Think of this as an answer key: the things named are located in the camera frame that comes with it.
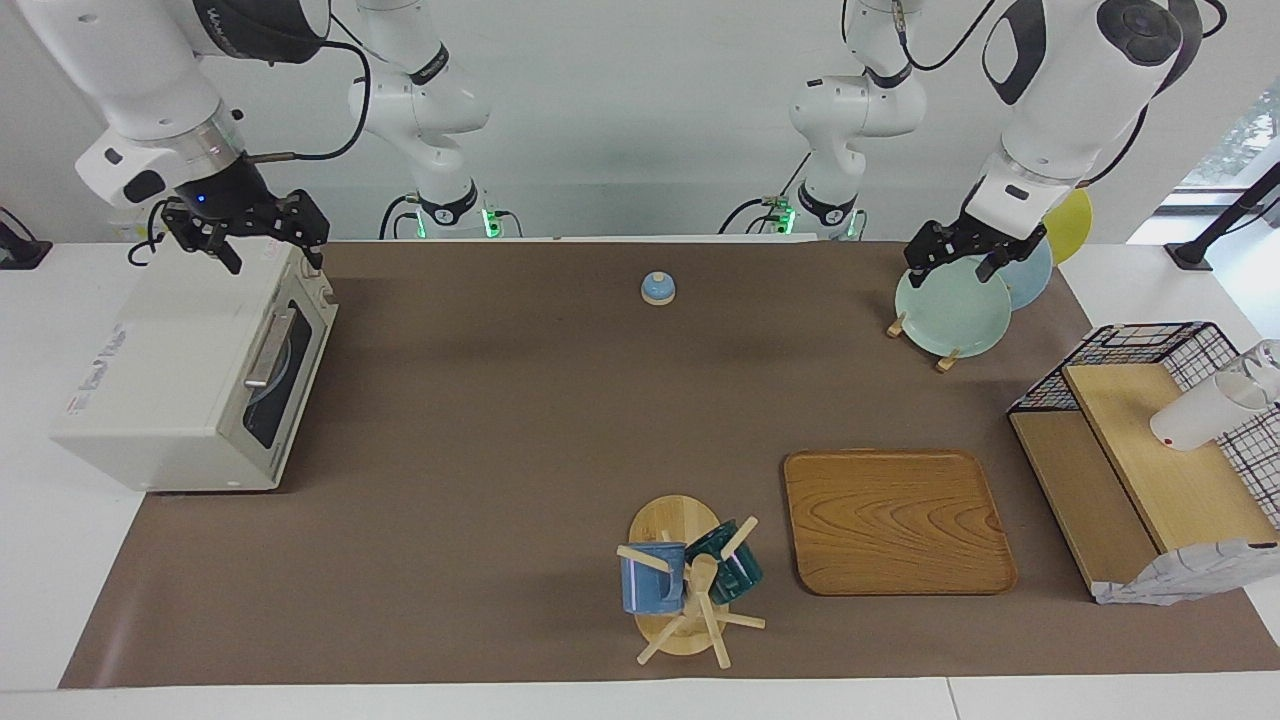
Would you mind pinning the white cup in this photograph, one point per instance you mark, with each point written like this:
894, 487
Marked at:
1195, 420

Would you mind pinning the clear glass cup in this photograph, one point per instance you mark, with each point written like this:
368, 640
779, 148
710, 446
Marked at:
1268, 358

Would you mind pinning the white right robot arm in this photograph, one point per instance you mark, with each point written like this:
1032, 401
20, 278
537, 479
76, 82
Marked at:
130, 70

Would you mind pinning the wooden serving tray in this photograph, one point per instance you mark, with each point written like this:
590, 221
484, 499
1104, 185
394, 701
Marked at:
895, 520

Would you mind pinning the large light blue plate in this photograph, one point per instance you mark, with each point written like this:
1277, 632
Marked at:
1030, 280

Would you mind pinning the bright window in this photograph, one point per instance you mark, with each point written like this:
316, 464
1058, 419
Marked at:
1235, 140

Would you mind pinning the brown table mat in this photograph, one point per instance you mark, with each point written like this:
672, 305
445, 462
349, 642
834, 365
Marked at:
480, 450

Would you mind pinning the wooden two-tier shelf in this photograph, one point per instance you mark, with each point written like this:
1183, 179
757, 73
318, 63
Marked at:
1180, 490

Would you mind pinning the wooden mug tree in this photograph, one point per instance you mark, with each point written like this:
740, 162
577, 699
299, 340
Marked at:
672, 525

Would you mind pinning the black table clamp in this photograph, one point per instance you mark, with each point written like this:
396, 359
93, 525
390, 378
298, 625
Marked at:
20, 250

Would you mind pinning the wooden plate rack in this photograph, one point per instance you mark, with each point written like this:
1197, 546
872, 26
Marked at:
947, 362

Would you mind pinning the marble patterned cloth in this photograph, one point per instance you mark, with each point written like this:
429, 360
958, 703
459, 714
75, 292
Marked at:
1180, 580

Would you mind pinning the black angled stand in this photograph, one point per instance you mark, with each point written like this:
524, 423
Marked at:
1225, 220

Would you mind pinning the blue mug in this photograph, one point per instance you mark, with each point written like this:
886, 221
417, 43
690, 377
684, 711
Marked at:
650, 590

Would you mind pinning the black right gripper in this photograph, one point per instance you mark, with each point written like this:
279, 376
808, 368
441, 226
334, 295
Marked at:
235, 205

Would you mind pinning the dark green mug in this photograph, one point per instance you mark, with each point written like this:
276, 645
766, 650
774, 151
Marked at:
740, 575

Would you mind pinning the yellow plate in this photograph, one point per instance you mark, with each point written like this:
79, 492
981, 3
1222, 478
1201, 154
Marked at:
1072, 225

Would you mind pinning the pale green plate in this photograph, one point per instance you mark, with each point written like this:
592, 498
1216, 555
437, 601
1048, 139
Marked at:
950, 315

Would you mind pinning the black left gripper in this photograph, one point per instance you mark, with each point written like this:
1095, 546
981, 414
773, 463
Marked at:
965, 243

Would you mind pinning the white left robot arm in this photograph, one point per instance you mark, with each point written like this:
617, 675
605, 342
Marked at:
1060, 100

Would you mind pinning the white toaster oven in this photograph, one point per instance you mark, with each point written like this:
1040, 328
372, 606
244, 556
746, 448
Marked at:
170, 370

